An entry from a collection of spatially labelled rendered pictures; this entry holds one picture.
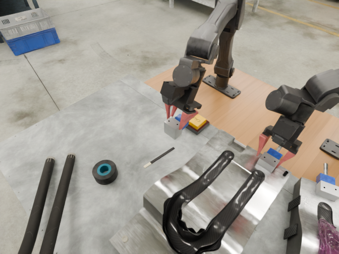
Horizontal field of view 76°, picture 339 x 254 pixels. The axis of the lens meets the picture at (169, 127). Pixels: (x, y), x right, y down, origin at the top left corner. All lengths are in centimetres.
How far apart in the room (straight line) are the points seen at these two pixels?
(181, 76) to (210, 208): 35
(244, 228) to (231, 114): 54
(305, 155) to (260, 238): 38
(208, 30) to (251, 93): 56
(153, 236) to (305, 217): 42
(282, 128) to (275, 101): 8
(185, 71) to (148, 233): 43
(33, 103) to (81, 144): 174
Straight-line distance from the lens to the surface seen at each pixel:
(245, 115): 102
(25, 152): 99
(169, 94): 59
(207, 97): 108
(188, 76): 57
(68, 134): 98
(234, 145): 81
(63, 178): 78
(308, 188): 82
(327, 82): 67
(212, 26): 68
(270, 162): 73
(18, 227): 183
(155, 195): 60
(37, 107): 255
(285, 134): 62
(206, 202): 62
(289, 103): 64
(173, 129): 69
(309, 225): 73
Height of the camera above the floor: 148
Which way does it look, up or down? 48 degrees down
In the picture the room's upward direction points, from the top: straight up
